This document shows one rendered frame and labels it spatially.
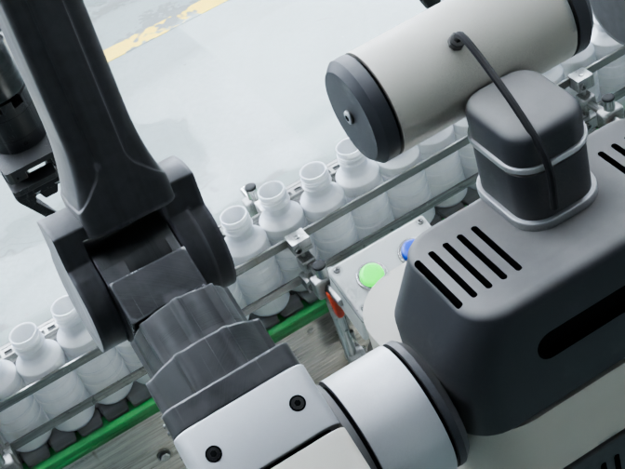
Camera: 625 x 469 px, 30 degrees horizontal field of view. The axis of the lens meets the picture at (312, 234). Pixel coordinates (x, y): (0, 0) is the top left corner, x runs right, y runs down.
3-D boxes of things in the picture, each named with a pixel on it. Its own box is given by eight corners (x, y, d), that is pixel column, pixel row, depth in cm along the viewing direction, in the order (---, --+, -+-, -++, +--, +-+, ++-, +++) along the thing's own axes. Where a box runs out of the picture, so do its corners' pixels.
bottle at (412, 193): (419, 197, 166) (394, 107, 155) (445, 217, 162) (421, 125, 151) (386, 220, 165) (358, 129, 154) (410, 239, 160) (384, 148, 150)
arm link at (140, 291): (144, 344, 72) (219, 304, 73) (68, 214, 75) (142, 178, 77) (150, 388, 80) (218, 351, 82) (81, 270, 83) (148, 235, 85)
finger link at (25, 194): (46, 253, 115) (6, 183, 108) (26, 216, 120) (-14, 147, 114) (108, 220, 116) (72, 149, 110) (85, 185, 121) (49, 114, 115)
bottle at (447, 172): (423, 211, 164) (399, 120, 153) (429, 182, 168) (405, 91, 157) (466, 208, 162) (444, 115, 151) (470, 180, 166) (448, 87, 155)
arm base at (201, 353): (302, 359, 68) (302, 407, 79) (232, 249, 71) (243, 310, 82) (170, 438, 67) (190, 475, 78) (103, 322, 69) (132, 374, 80)
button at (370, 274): (376, 262, 142) (375, 257, 141) (389, 281, 141) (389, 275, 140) (354, 274, 142) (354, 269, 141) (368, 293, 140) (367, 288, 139)
